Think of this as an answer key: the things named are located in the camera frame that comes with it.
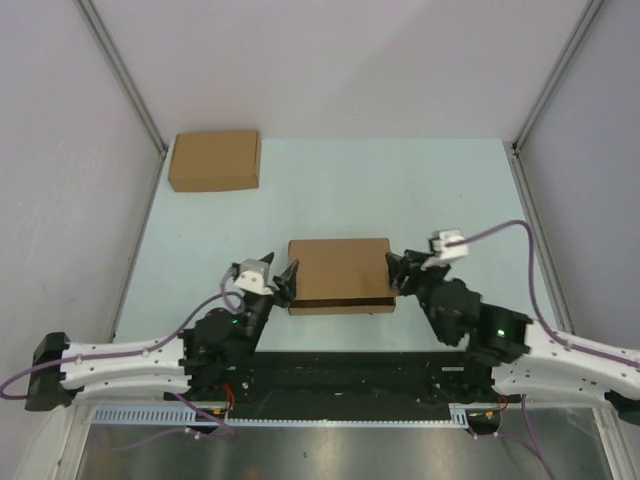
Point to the closed brown cardboard box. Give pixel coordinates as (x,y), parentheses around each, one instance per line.
(215,161)

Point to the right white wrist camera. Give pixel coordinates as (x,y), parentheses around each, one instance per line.
(447,246)

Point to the right aluminium frame post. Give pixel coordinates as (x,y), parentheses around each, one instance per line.
(560,68)

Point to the white slotted cable duct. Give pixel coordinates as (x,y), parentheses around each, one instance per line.
(178,415)

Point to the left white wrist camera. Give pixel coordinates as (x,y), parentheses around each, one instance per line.
(249,278)

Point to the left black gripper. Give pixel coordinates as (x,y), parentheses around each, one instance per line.
(287,285)

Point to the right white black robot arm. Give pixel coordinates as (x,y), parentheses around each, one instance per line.
(526,357)

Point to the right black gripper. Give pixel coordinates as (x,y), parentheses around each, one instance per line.
(401,267)

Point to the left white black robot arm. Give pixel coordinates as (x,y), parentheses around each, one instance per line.
(64,371)

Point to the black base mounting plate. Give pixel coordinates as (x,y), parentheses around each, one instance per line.
(435,377)

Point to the left aluminium frame post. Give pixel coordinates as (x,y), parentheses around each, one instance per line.
(113,58)

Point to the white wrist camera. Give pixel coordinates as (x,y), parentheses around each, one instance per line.
(447,246)
(249,278)

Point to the aluminium frame post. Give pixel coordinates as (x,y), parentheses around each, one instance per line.
(113,58)
(560,68)

